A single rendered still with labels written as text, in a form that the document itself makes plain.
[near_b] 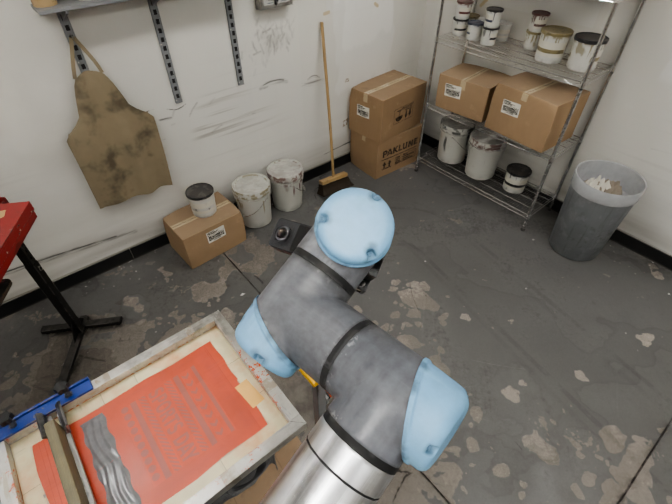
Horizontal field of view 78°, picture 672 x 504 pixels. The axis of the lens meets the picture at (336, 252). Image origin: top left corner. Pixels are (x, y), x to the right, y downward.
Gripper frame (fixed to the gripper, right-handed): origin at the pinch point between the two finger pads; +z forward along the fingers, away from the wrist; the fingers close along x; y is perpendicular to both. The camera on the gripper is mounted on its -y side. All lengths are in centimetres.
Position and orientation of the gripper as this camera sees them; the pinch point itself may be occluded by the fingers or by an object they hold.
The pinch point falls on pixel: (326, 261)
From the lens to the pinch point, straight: 72.6
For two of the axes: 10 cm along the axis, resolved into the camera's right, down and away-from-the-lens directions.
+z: -0.5, 1.5, 9.9
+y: 9.2, 4.0, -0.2
